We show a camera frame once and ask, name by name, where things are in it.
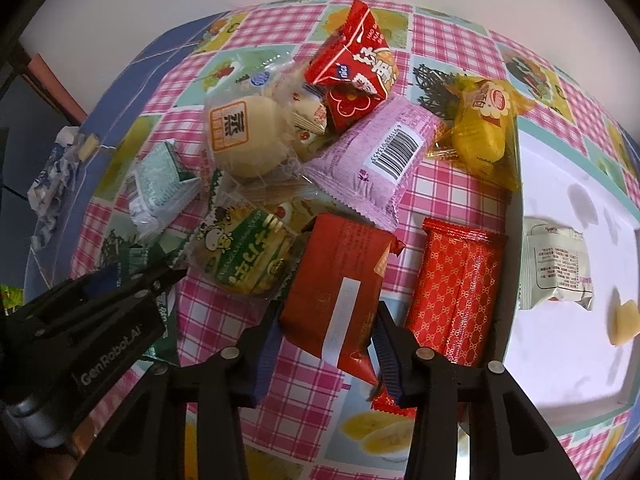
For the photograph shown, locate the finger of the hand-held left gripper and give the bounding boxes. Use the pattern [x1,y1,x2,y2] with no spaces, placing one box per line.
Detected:
[85,262,188,301]

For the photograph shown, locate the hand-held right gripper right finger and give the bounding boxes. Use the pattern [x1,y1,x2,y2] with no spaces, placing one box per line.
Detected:
[370,300,576,480]

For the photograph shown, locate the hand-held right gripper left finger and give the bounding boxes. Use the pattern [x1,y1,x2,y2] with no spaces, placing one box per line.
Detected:
[70,302,286,480]

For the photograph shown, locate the dark red snack packet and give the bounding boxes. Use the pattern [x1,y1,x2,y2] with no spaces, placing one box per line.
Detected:
[277,212,406,386]

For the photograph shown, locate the red patterned snack packet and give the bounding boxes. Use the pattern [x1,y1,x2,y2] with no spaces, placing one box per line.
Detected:
[404,217,508,366]

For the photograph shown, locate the white tray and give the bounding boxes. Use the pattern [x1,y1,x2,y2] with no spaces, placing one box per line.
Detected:
[505,115,640,433]

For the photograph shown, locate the yellow cake packet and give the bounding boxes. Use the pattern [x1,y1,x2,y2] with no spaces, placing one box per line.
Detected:
[425,74,536,193]

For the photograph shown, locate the red triangular snack packet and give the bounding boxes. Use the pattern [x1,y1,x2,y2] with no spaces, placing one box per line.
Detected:
[305,0,399,136]

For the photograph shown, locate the small red packet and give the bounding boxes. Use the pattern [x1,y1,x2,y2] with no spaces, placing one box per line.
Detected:
[370,385,418,418]

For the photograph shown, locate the green and white small packet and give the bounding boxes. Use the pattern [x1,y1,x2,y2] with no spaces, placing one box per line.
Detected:
[125,141,198,231]

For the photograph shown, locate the green cow-print biscuit packet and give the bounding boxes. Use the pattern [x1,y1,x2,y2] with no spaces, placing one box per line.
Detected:
[187,170,301,301]

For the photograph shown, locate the crumpled blue and white wrapper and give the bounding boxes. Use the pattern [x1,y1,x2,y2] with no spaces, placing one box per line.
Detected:
[27,127,101,221]

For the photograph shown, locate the clear biscuit packet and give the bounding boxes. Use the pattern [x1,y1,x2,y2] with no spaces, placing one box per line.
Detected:
[225,180,351,241]

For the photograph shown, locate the clear steamed cake packet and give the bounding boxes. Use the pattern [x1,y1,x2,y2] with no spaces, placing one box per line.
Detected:
[202,50,311,181]

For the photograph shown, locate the pink checkered fruit tablecloth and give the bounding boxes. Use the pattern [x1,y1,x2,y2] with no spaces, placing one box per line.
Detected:
[70,0,640,480]

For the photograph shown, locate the pink snack packet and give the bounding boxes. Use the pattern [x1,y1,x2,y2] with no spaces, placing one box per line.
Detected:
[302,95,448,233]

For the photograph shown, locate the white and green snack packet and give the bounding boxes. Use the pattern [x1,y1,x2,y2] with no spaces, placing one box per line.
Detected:
[520,217,596,311]

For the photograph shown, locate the blue striped cloth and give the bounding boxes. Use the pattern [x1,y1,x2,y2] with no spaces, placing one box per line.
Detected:
[22,10,236,291]

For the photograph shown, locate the brown wooden board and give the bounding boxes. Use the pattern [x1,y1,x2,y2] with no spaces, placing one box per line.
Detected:
[15,42,88,126]

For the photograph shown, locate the small white candy packet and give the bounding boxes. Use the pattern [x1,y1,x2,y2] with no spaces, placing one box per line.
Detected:
[287,80,331,161]

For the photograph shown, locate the pale yellow cake piece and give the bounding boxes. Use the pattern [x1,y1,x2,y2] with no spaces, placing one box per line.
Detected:
[607,300,640,346]

